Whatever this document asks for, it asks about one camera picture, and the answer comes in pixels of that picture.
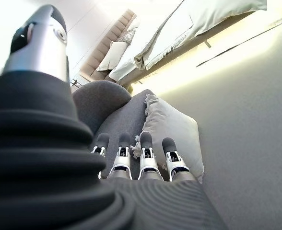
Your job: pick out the robot left hand black glove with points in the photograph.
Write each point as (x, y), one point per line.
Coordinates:
(35, 155)

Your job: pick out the white tasselled cushion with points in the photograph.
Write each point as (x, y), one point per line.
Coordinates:
(171, 119)

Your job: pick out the small dark bedside object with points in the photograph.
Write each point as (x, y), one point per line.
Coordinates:
(75, 83)

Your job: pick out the dark grey armchair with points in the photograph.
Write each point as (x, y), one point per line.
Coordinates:
(100, 100)

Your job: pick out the white bed pillow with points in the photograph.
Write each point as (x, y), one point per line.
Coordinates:
(112, 56)

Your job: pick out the bed with beige headboard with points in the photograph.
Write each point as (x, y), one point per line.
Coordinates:
(111, 38)

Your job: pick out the grey patterned pillow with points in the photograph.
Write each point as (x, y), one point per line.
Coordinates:
(127, 37)

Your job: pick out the white bed sheet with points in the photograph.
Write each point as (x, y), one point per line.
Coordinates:
(155, 21)

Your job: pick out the thin dark floor strip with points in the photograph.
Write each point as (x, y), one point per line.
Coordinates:
(217, 56)

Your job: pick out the pale grey fringed duvet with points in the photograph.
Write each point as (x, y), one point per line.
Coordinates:
(215, 16)

